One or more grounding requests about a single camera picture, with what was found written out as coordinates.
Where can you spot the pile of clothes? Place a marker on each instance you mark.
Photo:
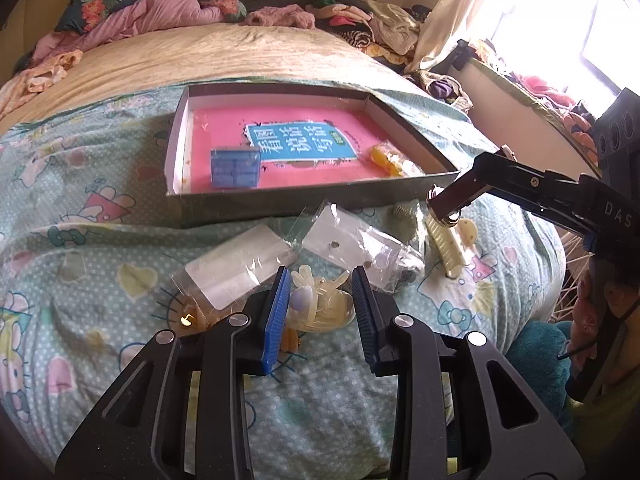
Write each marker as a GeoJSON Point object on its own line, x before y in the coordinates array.
{"type": "Point", "coordinates": [370, 20]}

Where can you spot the clear bag with earring card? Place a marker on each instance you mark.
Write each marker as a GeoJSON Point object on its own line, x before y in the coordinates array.
{"type": "Point", "coordinates": [340, 237]}

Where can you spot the shallow cardboard box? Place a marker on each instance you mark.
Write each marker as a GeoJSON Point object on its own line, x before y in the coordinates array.
{"type": "Point", "coordinates": [300, 195]}

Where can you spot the cream bow hair clip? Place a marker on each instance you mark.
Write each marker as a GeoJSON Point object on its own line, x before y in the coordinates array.
{"type": "Point", "coordinates": [320, 305]}

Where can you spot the cream curtain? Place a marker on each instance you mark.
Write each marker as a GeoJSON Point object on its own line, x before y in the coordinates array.
{"type": "Point", "coordinates": [450, 10]}

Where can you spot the pink fuzzy garment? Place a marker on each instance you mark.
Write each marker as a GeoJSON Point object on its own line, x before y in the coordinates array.
{"type": "Point", "coordinates": [282, 16]}

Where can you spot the dark floral pillow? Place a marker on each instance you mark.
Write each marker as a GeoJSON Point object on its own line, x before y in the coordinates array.
{"type": "Point", "coordinates": [100, 5]}

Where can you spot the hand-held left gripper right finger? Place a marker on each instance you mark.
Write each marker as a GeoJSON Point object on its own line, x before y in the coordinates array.
{"type": "Point", "coordinates": [364, 320]}

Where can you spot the pale pink garment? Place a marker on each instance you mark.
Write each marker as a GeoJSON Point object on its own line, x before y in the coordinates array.
{"type": "Point", "coordinates": [35, 80]}

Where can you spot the pink book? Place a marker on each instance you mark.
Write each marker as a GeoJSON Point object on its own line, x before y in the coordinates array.
{"type": "Point", "coordinates": [300, 140]}

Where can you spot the cartoon cat printed bedsheet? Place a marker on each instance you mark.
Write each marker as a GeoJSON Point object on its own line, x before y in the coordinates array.
{"type": "Point", "coordinates": [100, 240]}

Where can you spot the small blue box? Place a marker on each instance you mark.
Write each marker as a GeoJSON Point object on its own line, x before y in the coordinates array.
{"type": "Point", "coordinates": [235, 167]}

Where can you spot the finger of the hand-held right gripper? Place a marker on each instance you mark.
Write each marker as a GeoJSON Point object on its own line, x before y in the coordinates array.
{"type": "Point", "coordinates": [505, 185]}

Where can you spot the cream hair claw clip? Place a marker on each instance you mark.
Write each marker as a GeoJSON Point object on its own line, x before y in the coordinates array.
{"type": "Point", "coordinates": [450, 247]}

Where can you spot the clear bag with white card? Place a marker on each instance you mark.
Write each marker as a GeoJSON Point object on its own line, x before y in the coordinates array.
{"type": "Point", "coordinates": [235, 270]}

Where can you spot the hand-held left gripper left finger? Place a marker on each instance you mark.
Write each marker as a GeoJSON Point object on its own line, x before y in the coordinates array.
{"type": "Point", "coordinates": [276, 320]}

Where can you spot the pink duvet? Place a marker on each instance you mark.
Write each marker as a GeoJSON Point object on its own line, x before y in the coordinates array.
{"type": "Point", "coordinates": [145, 15]}

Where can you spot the teal plush cloth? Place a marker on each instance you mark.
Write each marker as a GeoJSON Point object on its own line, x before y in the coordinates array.
{"type": "Point", "coordinates": [537, 360]}

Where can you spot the beige blanket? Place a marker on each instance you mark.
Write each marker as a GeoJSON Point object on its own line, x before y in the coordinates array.
{"type": "Point", "coordinates": [200, 55]}

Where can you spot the clothes on windowsill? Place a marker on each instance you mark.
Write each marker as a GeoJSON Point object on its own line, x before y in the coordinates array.
{"type": "Point", "coordinates": [540, 95]}

